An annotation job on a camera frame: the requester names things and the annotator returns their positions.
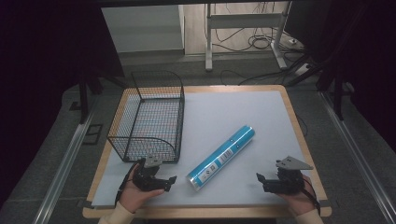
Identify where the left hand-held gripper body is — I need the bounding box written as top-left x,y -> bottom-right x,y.
132,154 -> 168,192

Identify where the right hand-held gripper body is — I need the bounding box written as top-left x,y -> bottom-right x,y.
262,155 -> 315,196

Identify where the person's left hand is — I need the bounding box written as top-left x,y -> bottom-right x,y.
119,167 -> 166,215

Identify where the person's right hand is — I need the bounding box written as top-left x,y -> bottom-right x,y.
276,174 -> 318,217

